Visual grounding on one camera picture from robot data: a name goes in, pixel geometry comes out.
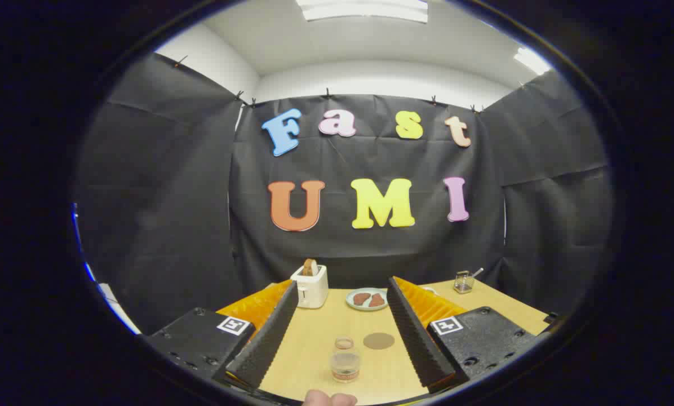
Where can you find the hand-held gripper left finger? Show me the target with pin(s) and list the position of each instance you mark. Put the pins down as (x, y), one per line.
(269, 338)

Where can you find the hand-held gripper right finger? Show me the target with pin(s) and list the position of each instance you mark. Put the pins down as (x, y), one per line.
(418, 344)

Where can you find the round brown coaster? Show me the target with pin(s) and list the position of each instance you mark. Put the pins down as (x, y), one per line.
(378, 340)

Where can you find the clear plastic juice bottle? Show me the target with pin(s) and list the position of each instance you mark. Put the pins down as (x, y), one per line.
(345, 363)

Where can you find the wooden table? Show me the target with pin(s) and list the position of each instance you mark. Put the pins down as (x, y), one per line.
(314, 349)

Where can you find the brown meat piece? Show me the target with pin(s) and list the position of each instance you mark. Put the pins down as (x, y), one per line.
(377, 300)
(362, 299)

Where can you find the white toaster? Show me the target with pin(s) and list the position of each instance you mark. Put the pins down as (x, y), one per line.
(311, 290)

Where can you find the small glass jar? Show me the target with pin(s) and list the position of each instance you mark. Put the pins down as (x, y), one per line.
(463, 283)

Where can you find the pale green plate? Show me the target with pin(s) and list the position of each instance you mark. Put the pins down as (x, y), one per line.
(350, 300)

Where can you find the toasted bread slice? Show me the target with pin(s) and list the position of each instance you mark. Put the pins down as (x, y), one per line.
(310, 267)

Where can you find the small spoon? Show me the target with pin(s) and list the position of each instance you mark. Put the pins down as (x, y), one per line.
(477, 272)

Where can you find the black backdrop cloth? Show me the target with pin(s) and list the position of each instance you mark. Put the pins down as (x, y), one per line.
(371, 248)

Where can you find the small black block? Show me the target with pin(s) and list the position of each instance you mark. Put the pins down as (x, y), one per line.
(551, 318)

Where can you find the small ceiling light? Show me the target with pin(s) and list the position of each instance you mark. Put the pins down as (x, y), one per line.
(531, 61)

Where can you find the long ceiling light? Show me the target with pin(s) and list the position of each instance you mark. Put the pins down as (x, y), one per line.
(365, 10)

